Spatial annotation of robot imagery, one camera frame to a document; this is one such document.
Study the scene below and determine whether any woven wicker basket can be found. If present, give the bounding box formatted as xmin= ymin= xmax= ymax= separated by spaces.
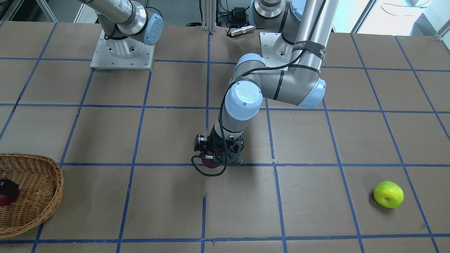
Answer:
xmin=1 ymin=153 xmax=64 ymax=240

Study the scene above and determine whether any green apple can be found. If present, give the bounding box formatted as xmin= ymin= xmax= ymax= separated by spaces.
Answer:
xmin=373 ymin=181 xmax=404 ymax=209

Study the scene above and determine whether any dark red apple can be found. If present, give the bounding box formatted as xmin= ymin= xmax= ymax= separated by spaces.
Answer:
xmin=200 ymin=151 xmax=220 ymax=169

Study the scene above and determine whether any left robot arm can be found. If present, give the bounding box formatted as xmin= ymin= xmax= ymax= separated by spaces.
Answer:
xmin=193 ymin=0 xmax=339 ymax=168

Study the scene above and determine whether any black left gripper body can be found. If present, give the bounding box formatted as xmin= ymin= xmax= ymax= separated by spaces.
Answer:
xmin=193 ymin=129 xmax=244 ymax=166

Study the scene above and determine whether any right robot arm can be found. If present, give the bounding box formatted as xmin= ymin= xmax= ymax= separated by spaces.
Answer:
xmin=80 ymin=0 xmax=163 ymax=45

